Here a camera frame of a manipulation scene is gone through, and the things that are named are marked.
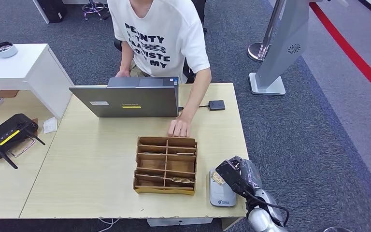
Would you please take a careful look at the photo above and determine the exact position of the person's left hand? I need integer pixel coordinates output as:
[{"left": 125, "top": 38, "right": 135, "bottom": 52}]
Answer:
[{"left": 167, "top": 117, "right": 192, "bottom": 138}]

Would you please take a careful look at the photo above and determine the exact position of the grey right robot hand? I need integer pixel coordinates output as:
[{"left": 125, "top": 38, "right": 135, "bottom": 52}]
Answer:
[{"left": 215, "top": 156, "right": 265, "bottom": 197}]

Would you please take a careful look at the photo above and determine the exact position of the wooden card organizer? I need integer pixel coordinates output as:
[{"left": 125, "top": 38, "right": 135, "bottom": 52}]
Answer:
[{"left": 133, "top": 136, "right": 198, "bottom": 196}]

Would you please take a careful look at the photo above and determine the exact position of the person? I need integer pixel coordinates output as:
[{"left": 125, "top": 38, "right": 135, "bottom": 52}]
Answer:
[{"left": 107, "top": 0, "right": 213, "bottom": 138}]

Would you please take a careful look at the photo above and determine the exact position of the grey laptop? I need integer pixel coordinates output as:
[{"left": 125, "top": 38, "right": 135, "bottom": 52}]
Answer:
[{"left": 69, "top": 76, "right": 180, "bottom": 118}]

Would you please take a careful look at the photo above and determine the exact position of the black USB hub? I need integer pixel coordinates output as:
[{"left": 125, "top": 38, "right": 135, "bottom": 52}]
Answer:
[{"left": 208, "top": 100, "right": 226, "bottom": 112}]

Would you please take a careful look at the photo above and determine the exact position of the black office chair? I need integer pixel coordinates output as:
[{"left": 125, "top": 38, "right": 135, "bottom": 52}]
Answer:
[{"left": 114, "top": 0, "right": 209, "bottom": 84}]

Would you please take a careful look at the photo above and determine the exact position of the chrome stool base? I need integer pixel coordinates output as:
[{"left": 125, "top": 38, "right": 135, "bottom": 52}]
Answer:
[{"left": 82, "top": 0, "right": 109, "bottom": 20}]

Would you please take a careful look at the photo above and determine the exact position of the white paper slip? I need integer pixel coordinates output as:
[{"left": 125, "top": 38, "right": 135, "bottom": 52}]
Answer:
[{"left": 43, "top": 117, "right": 58, "bottom": 135}]

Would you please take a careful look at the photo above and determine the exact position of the black cabinet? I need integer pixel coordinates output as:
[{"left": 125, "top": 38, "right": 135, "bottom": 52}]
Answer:
[{"left": 37, "top": 0, "right": 68, "bottom": 24}]

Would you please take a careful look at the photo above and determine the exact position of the white desk riser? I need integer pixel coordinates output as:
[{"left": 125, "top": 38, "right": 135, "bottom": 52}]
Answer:
[{"left": 0, "top": 43, "right": 75, "bottom": 120}]

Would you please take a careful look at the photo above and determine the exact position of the white background desk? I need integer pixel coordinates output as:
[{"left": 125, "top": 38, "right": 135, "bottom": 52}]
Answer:
[{"left": 32, "top": 0, "right": 109, "bottom": 25}]

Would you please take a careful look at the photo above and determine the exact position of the round grey base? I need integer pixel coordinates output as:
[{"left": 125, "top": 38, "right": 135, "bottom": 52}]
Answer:
[{"left": 322, "top": 226, "right": 355, "bottom": 232}]

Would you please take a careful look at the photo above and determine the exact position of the brown cardboard piece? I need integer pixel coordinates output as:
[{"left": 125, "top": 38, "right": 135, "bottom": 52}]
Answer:
[{"left": 0, "top": 90, "right": 20, "bottom": 99}]

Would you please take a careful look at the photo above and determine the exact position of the round white dish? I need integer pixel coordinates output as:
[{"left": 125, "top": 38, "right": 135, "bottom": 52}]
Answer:
[{"left": 0, "top": 42, "right": 19, "bottom": 59}]

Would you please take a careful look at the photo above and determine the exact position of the black router with yellow stripe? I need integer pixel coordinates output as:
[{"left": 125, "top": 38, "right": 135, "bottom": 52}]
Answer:
[{"left": 0, "top": 114, "right": 46, "bottom": 170}]

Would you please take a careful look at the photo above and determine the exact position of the grey kiosk stand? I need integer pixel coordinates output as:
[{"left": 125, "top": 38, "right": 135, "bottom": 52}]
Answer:
[{"left": 249, "top": 0, "right": 311, "bottom": 96}]

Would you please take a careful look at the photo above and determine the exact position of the black hub cable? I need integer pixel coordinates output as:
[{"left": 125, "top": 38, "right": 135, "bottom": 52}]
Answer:
[{"left": 177, "top": 105, "right": 210, "bottom": 112}]

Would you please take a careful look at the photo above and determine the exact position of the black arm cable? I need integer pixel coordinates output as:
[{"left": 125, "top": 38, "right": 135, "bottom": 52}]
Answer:
[{"left": 243, "top": 190, "right": 290, "bottom": 227}]

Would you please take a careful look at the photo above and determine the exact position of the white under-desk bracket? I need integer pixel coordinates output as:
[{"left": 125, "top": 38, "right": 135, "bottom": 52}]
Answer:
[{"left": 147, "top": 217, "right": 214, "bottom": 227}]

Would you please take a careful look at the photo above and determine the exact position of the chrome stanchion post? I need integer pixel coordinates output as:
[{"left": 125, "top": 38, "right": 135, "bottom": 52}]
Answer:
[{"left": 248, "top": 0, "right": 285, "bottom": 62}]

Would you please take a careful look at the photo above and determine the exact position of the white cable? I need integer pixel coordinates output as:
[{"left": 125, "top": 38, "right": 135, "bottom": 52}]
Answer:
[{"left": 97, "top": 218, "right": 120, "bottom": 232}]

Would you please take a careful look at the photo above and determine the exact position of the metal wire frame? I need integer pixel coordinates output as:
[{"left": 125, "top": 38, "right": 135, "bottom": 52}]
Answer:
[{"left": 8, "top": 137, "right": 36, "bottom": 158}]

